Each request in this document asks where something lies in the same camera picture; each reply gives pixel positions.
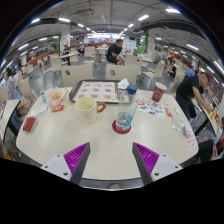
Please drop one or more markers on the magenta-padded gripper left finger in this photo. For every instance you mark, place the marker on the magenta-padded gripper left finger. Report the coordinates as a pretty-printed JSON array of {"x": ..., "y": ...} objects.
[{"x": 75, "y": 158}]

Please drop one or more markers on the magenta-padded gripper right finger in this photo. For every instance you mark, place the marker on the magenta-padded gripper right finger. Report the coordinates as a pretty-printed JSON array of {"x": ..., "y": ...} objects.
[{"x": 148, "y": 158}]

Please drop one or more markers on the clear bottle with blue cap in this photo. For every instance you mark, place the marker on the clear bottle with blue cap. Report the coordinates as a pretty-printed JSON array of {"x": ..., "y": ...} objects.
[{"x": 126, "y": 106}]

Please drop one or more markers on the white printed leaflet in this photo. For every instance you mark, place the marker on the white printed leaflet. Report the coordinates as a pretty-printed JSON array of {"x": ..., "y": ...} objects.
[{"x": 179, "y": 125}]

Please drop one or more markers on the colourful sticker sheet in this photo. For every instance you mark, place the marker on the colourful sticker sheet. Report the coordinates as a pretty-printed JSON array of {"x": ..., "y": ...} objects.
[{"x": 151, "y": 108}]

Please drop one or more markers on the small red sachet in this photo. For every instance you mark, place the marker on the small red sachet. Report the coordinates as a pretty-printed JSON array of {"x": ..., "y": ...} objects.
[{"x": 168, "y": 111}]

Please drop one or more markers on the red snack packet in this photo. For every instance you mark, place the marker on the red snack packet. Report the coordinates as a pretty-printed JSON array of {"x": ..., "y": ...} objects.
[{"x": 57, "y": 108}]

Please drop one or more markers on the white printed card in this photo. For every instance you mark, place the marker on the white printed card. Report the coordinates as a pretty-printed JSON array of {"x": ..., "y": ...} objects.
[{"x": 39, "y": 111}]

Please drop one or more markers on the red paper cup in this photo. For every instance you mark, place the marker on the red paper cup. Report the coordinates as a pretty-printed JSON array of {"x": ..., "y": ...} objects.
[{"x": 158, "y": 93}]

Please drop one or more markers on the small blue sanitiser bottle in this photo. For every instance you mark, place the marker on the small blue sanitiser bottle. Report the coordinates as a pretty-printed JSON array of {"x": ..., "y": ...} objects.
[{"x": 43, "y": 98}]

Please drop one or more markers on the dark brown food tray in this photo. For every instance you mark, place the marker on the dark brown food tray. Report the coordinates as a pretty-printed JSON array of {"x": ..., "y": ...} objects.
[{"x": 95, "y": 91}]

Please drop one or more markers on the pink bag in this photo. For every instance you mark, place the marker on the pink bag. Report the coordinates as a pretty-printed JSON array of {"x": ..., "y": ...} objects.
[{"x": 24, "y": 106}]

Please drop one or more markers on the white paper napkin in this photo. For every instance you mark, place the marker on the white paper napkin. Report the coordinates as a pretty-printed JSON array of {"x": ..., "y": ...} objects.
[{"x": 123, "y": 84}]

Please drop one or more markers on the person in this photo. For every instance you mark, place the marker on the person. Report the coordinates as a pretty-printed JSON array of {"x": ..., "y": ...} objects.
[
  {"x": 189, "y": 71},
  {"x": 188, "y": 90},
  {"x": 10, "y": 86},
  {"x": 114, "y": 51}
]

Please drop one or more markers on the beige neighbouring table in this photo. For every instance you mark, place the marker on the beige neighbouring table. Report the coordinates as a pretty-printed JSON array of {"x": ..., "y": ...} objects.
[{"x": 8, "y": 115}]

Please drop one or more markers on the beige chair with round hole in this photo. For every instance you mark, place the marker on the beige chair with round hole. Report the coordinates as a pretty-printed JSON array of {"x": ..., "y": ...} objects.
[
  {"x": 78, "y": 75},
  {"x": 125, "y": 73}
]

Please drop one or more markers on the beige chairs group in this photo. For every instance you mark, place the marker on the beige chairs group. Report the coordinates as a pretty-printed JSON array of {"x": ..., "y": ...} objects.
[{"x": 56, "y": 64}]

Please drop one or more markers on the ceiling lights group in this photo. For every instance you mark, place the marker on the ceiling lights group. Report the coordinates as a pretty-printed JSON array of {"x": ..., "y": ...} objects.
[{"x": 143, "y": 17}]

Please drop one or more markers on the ceiling air conditioner unit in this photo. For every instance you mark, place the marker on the ceiling air conditioner unit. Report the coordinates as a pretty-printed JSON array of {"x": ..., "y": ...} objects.
[{"x": 84, "y": 12}]

